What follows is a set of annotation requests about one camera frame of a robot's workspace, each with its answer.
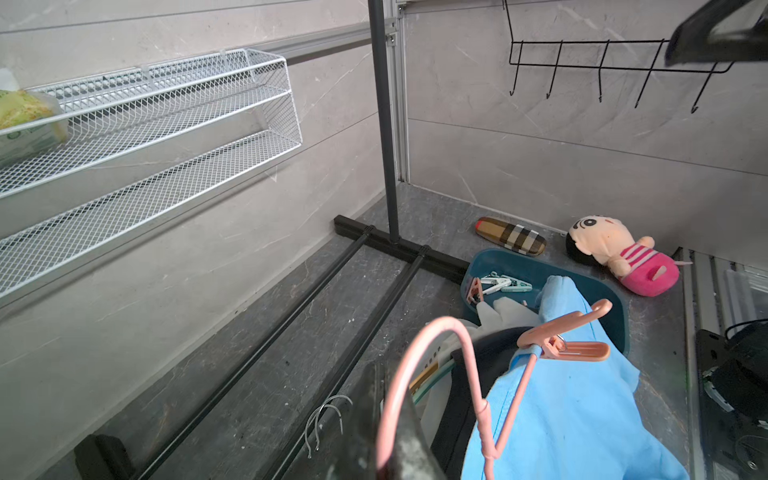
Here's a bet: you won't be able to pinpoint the clothespins in tray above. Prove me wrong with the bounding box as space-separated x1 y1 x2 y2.
466 271 533 304

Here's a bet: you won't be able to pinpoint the dark grey garment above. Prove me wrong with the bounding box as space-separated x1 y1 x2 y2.
431 327 528 479

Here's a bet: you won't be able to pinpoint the spare wire hangers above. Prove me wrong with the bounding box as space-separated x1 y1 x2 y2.
302 392 355 460

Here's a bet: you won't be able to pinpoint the pink clothespin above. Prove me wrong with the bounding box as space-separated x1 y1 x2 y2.
515 298 614 363

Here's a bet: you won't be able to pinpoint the pink wire hanger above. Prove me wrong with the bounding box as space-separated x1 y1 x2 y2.
374 317 542 479

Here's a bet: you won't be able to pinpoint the pink plush doll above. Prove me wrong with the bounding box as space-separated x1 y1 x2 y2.
566 215 687 297

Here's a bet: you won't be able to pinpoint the white garment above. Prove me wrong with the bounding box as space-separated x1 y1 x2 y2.
410 297 540 445

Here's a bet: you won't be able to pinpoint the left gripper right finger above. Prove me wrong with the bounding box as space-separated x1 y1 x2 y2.
664 0 767 66

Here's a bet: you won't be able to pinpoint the black wall hook rack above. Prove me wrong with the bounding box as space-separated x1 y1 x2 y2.
502 1 735 114

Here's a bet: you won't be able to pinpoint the plaid case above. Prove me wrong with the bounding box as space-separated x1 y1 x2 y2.
475 217 547 257

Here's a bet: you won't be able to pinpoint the black clothes rack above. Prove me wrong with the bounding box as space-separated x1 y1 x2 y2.
71 0 472 480

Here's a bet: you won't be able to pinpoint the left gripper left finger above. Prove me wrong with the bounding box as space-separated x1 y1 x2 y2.
335 363 446 479

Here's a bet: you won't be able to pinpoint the light blue t-shirt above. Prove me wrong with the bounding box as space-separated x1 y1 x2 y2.
490 276 689 479

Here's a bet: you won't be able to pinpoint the teal clothespin tray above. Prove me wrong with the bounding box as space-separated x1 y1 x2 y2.
460 249 630 355

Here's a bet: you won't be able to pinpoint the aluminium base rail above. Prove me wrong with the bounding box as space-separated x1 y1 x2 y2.
680 249 767 479

